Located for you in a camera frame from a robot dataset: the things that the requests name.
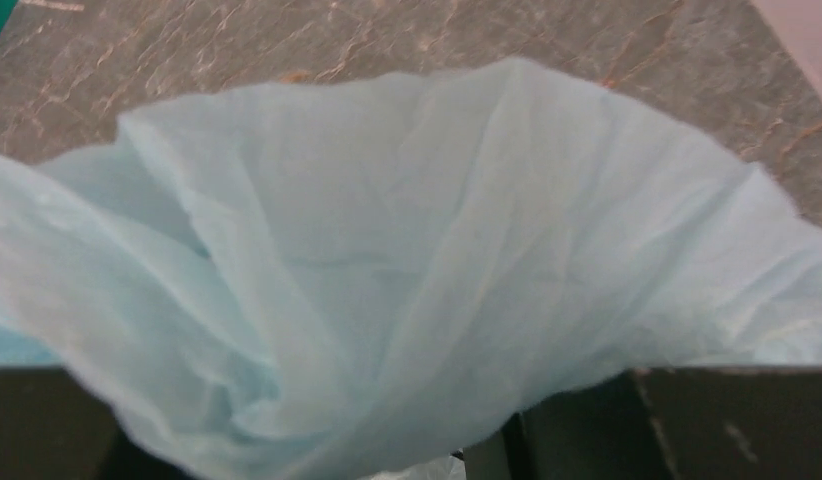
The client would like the light blue plastic bag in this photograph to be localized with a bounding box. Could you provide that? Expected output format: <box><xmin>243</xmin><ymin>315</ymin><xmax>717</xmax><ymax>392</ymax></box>
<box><xmin>0</xmin><ymin>58</ymin><xmax>822</xmax><ymax>479</ymax></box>

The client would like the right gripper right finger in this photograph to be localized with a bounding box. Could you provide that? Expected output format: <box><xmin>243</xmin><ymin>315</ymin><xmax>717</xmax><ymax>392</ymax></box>
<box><xmin>464</xmin><ymin>367</ymin><xmax>822</xmax><ymax>479</ymax></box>

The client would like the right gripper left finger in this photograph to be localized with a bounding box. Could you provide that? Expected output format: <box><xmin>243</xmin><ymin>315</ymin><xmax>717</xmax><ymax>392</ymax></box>
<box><xmin>0</xmin><ymin>368</ymin><xmax>190</xmax><ymax>480</ymax></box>

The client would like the pink plastic basket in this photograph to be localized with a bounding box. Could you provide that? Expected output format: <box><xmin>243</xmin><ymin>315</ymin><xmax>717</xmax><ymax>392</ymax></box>
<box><xmin>751</xmin><ymin>0</ymin><xmax>822</xmax><ymax>101</ymax></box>

